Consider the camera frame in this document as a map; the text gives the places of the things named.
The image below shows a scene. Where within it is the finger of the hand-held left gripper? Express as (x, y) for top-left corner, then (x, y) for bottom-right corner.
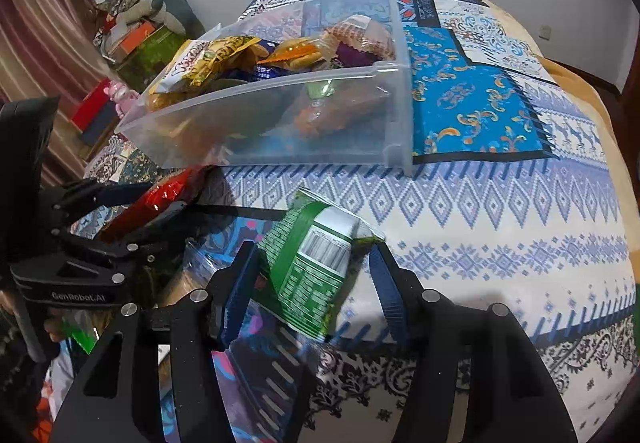
(47, 180), (153, 226)
(95, 202), (201, 264)

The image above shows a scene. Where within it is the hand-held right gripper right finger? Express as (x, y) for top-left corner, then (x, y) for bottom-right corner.
(367, 241), (576, 443)

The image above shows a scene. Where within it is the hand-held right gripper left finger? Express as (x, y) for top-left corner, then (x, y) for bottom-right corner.
(52, 240), (261, 443)

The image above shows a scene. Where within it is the red snack packet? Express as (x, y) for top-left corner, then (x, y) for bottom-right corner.
(97, 166), (208, 244)

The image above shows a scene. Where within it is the green snack packet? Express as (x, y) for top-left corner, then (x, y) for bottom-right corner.
(260, 188), (386, 339)

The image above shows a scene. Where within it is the clear plastic storage box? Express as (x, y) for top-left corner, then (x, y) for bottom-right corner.
(115, 0), (413, 176)

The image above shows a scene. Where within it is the clear bag of cookies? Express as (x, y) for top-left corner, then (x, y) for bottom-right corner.
(155, 238), (236, 309)

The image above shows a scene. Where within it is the red box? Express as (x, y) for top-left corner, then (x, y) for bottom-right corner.
(70, 78), (116, 131)

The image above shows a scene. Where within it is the pink plush toy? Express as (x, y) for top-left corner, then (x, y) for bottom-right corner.
(107, 80), (143, 118)

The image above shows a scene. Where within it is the patchwork printed blanket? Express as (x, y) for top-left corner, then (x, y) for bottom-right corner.
(80, 0), (640, 443)

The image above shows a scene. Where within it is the green cloth covered stool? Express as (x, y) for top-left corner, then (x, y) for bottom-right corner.
(117, 28), (188, 88)

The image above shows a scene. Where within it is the orange cardboard box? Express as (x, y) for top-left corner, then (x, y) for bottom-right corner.
(117, 23), (156, 56)

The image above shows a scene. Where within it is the yellow snack packet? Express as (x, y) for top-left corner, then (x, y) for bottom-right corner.
(147, 36), (263, 111)

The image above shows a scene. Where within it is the striped brown curtain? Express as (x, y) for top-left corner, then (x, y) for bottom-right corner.
(0, 0), (108, 188)

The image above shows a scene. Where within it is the clear bag of orange puffs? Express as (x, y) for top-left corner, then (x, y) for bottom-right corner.
(292, 93), (391, 138)

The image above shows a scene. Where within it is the pile of plush toys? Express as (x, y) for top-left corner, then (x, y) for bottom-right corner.
(95, 0), (206, 58)

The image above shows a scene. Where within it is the blue potato chip packet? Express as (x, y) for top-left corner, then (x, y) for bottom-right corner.
(250, 63), (286, 81)

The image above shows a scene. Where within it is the nut crisp bar packet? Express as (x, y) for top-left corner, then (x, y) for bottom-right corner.
(260, 37), (331, 74)

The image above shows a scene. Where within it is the beige biscuit packet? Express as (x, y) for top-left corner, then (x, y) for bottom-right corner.
(320, 18), (396, 61)

